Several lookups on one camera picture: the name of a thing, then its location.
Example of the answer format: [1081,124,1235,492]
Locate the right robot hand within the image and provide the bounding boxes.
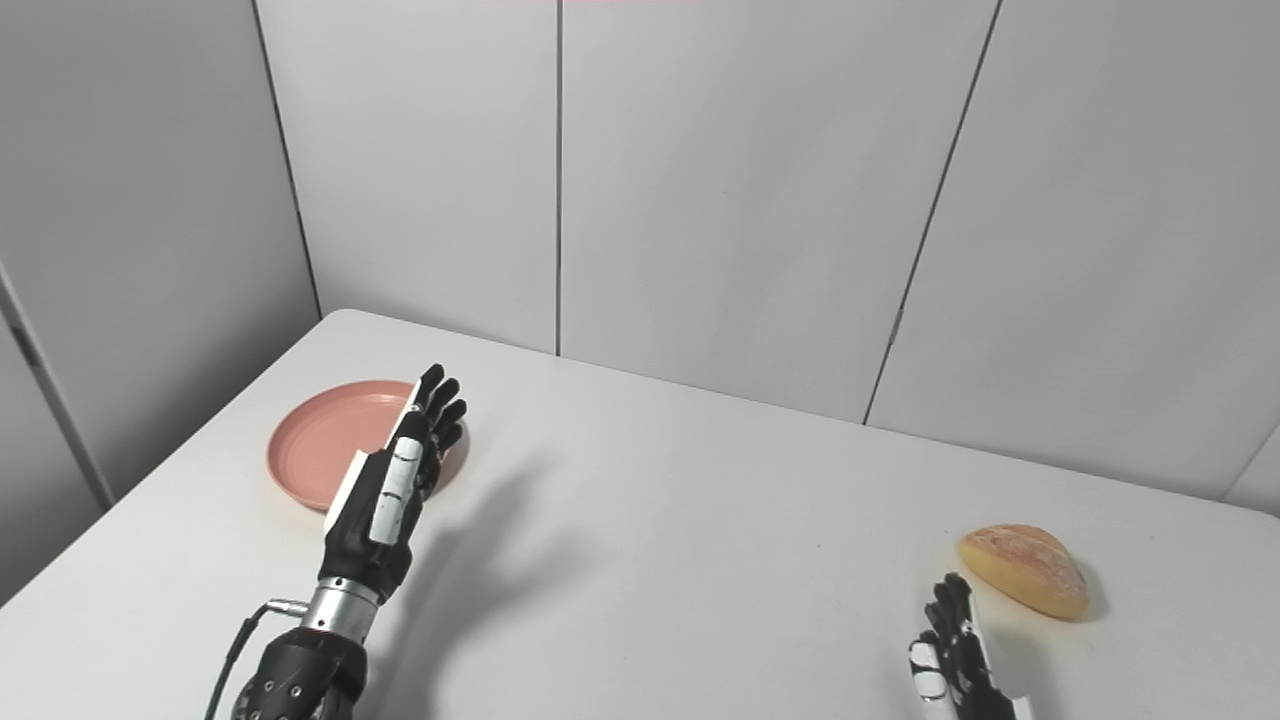
[908,573,1035,720]

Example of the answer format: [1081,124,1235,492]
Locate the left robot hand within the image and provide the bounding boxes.
[318,364,468,601]

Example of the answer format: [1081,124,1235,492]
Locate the pink plate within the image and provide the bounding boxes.
[266,380,471,512]

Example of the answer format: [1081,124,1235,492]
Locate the bread roll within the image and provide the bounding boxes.
[957,524,1090,621]

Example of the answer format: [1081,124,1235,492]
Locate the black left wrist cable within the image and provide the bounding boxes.
[204,599,309,720]

